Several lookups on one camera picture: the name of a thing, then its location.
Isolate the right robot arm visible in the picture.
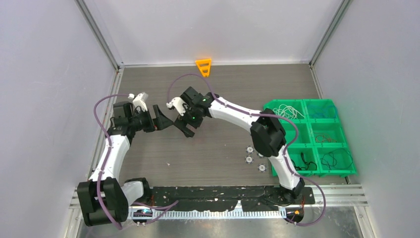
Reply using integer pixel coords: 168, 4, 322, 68
166, 87, 305, 204

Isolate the white wire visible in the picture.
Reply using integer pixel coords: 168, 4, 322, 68
272, 104, 307, 120

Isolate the purple wire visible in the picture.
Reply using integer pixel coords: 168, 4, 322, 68
320, 148, 353, 172

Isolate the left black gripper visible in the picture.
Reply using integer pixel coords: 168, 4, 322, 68
129, 105, 172, 133

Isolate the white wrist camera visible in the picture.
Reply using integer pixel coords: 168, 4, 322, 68
166, 97, 189, 116
128, 92, 149, 113

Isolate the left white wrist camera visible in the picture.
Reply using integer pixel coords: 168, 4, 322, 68
128, 92, 149, 113

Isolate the green compartment bin tray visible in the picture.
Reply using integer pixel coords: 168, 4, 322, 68
264, 99, 358, 177

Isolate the red wire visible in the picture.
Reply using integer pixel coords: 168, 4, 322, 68
315, 133, 339, 144

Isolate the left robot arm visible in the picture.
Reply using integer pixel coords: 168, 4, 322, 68
77, 101, 173, 227

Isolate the black wire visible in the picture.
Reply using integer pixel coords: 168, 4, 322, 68
292, 151, 317, 172

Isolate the orange triangular plastic stand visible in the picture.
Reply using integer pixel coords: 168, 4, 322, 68
195, 58, 212, 77

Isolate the aluminium rail frame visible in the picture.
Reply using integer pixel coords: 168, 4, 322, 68
69, 183, 368, 221

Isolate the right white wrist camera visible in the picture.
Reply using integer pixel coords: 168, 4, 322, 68
166, 97, 189, 116

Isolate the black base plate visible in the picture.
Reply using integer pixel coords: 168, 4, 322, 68
136, 185, 315, 212

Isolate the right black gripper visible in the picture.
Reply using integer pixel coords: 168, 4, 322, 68
174, 105, 204, 137

